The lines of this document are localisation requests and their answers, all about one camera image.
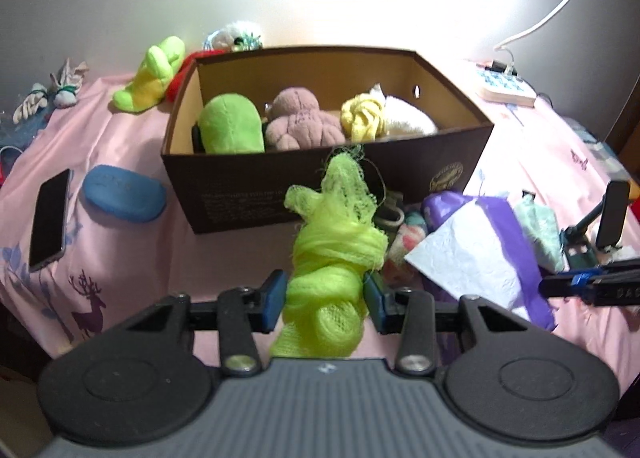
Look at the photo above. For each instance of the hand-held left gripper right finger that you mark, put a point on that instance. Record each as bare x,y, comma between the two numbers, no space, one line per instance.
375,302

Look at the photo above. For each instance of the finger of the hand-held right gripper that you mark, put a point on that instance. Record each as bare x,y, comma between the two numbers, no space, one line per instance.
580,283

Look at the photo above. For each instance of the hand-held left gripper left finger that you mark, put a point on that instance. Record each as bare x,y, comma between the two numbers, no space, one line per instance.
273,300

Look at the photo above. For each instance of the pink floral sock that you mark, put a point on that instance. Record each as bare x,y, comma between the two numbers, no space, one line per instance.
405,255

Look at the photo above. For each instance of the mint green pouch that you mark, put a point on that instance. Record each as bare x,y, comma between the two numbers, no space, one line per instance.
542,233

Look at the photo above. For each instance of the lime green mesh bath sponge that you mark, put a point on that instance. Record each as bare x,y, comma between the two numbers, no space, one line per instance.
330,258

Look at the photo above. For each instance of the brown cardboard box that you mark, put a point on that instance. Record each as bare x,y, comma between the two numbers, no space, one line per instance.
240,188

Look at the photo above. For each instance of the pink brown plush octopus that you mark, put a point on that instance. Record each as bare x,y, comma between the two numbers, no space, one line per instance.
300,120

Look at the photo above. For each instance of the yellow knotted towel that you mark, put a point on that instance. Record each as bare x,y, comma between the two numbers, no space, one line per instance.
365,117

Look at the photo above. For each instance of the white fluffy plush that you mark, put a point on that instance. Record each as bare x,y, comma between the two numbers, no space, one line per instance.
407,115

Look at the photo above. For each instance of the purple packet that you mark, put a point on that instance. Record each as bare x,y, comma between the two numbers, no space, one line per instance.
522,253

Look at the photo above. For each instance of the black phone on stand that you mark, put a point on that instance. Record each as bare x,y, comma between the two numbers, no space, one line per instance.
614,215

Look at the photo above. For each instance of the teal sock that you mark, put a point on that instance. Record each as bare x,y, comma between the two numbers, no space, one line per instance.
416,224

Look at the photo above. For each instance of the light blue paper napkin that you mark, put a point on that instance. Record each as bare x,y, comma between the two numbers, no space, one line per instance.
465,258

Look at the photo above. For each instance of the grey plaid cloth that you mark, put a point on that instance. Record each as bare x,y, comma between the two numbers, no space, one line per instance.
602,152

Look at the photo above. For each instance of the pink printed bedsheet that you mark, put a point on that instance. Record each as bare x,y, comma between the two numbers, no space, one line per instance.
125,258

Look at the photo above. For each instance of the blue glasses case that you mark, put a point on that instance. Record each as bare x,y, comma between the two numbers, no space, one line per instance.
125,193

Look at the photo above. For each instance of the white power strip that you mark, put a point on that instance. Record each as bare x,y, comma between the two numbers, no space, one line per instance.
502,87

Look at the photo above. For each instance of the black charger plug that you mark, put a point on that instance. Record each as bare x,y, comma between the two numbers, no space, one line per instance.
500,67

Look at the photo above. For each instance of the black smartphone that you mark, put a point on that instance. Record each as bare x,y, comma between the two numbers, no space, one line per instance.
50,220

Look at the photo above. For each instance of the green yellow plush toy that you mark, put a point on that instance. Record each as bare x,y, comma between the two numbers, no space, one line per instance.
150,75

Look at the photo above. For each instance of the panda plush toy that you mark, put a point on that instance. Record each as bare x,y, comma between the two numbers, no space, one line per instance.
235,35

